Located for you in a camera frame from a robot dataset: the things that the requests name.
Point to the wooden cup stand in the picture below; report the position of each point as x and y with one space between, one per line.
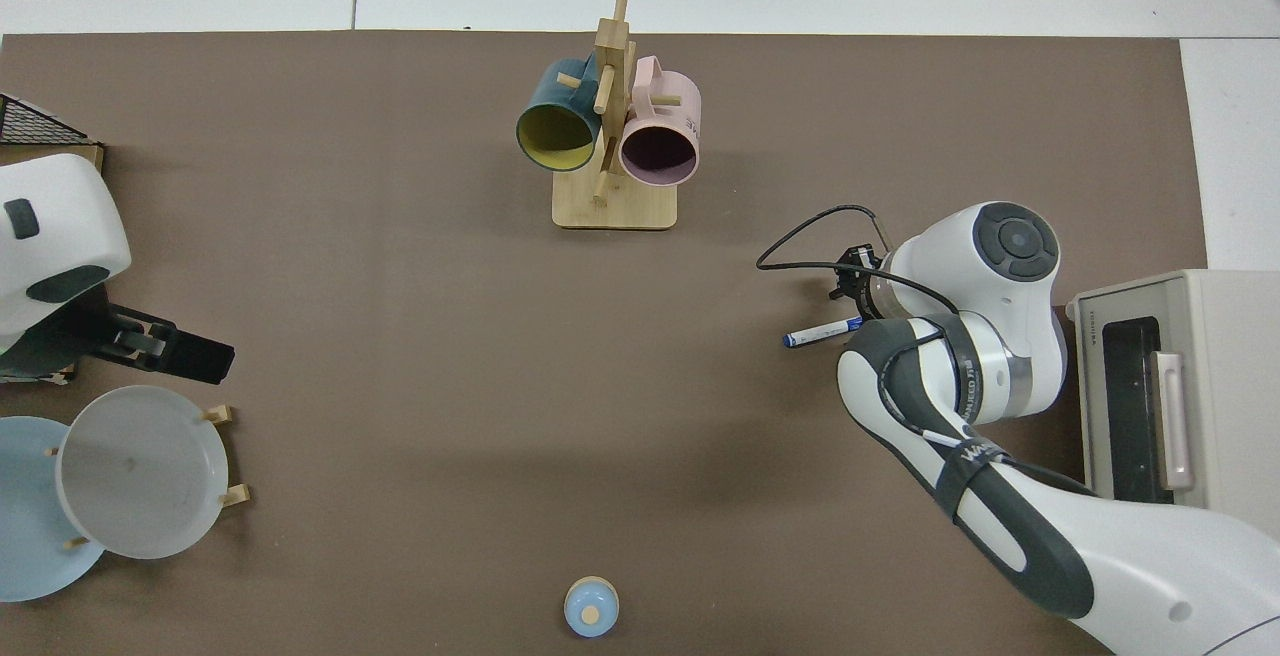
615 208

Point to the wooden plate rack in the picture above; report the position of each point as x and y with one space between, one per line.
218 414

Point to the light blue plate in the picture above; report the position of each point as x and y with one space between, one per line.
30 516

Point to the pale toaster oven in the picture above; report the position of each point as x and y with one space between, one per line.
1220 386

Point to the blue and white marker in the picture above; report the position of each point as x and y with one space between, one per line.
815 333

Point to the brown table cloth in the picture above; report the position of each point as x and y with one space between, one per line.
400 236

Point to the small blue round holder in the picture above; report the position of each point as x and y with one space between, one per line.
580 621

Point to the dark teal mug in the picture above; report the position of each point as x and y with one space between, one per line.
540 96

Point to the pink mug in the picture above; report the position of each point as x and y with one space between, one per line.
660 156

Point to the grey plate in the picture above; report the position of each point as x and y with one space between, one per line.
140 476

